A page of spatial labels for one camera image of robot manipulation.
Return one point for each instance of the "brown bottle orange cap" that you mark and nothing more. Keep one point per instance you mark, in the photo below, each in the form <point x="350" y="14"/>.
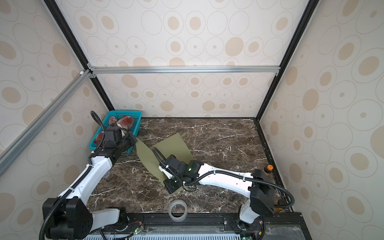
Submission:
<point x="268" y="169"/>

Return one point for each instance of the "horizontal aluminium rail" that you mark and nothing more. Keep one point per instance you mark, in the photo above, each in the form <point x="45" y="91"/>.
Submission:
<point x="185" y="70"/>

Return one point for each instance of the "red plaid skirt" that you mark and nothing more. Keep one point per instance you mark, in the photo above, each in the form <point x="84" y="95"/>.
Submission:
<point x="126" y="122"/>

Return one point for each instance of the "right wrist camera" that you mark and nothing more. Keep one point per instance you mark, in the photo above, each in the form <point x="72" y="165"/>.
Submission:
<point x="172" y="167"/>

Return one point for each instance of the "teal plastic basket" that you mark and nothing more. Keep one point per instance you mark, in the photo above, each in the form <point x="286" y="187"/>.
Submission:
<point x="137" y="115"/>

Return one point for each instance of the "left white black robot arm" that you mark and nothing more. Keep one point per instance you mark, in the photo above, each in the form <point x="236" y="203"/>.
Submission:
<point x="67" y="216"/>

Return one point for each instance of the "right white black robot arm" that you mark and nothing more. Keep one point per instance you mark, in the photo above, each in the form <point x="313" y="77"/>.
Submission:
<point x="263" y="195"/>

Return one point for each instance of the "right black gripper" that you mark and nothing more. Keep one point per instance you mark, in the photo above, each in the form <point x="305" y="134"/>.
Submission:
<point x="168" y="188"/>

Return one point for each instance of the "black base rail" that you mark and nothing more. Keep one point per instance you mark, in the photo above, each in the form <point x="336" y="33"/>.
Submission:
<point x="283" y="226"/>

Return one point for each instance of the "clear tape roll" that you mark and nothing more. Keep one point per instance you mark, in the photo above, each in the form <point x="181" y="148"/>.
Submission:
<point x="178" y="211"/>

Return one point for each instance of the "left slanted aluminium rail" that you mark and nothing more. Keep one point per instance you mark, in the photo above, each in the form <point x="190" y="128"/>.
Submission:
<point x="25" y="138"/>

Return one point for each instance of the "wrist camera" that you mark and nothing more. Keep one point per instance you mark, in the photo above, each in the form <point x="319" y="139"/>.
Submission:
<point x="112" y="135"/>
<point x="172" y="167"/>

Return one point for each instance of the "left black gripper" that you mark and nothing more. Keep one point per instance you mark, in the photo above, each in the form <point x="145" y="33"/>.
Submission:
<point x="133" y="139"/>

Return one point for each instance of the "olive green skirt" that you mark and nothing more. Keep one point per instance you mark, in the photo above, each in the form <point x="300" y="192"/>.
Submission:
<point x="173" y="145"/>

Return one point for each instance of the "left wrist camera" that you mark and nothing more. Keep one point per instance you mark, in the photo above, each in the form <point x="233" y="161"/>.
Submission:
<point x="112" y="135"/>

